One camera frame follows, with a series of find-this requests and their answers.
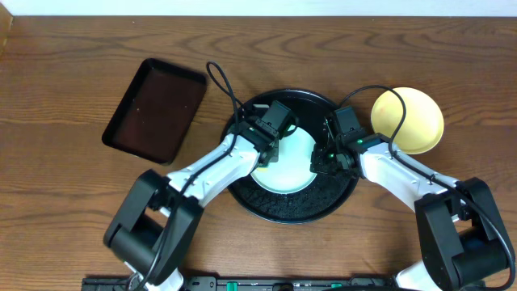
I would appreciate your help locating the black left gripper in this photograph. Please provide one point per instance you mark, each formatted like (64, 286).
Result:
(269, 151)

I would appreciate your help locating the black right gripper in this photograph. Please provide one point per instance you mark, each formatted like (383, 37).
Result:
(317, 165)

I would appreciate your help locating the light green plate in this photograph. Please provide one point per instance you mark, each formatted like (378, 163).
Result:
(291, 173)

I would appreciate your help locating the yellow plate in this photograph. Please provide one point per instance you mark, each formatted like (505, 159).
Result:
(423, 126)

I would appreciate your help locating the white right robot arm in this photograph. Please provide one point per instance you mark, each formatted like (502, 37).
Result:
(461, 234)

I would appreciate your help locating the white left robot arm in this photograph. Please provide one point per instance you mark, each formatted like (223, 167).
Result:
(153, 228)

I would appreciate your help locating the black rectangular water tray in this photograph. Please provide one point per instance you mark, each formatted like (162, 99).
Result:
(153, 117)

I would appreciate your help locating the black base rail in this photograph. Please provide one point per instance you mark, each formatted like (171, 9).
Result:
(210, 283)

